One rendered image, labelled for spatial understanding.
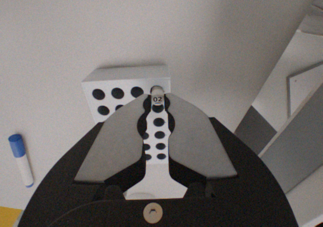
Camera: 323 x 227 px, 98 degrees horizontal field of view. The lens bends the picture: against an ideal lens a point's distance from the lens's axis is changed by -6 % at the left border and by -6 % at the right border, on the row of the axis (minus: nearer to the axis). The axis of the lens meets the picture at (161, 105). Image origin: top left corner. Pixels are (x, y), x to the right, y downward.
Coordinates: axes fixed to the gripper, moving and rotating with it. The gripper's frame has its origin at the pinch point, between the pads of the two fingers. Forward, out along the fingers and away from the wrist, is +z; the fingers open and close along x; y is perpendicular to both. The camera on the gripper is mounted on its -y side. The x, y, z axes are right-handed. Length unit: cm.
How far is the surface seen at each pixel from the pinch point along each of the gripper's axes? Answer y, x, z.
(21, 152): 11.4, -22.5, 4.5
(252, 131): 47, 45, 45
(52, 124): 7.0, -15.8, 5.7
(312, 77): 33, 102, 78
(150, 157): 10.5, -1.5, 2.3
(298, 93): 45, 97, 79
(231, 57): -1.4, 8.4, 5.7
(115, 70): -0.9, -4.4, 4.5
